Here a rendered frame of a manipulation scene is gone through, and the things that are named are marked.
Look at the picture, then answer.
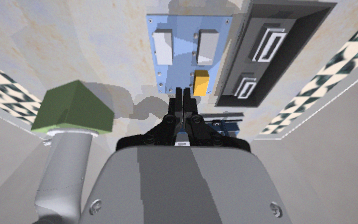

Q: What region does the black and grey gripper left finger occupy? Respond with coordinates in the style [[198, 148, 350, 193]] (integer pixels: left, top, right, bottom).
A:
[[115, 87, 182, 151]]

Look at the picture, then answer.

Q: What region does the yellow rectangular block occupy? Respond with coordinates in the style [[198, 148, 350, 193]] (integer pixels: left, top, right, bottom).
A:
[[193, 70, 210, 96]]

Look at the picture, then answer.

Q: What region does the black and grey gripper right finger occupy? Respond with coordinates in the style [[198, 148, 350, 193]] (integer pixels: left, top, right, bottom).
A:
[[183, 87, 251, 152]]

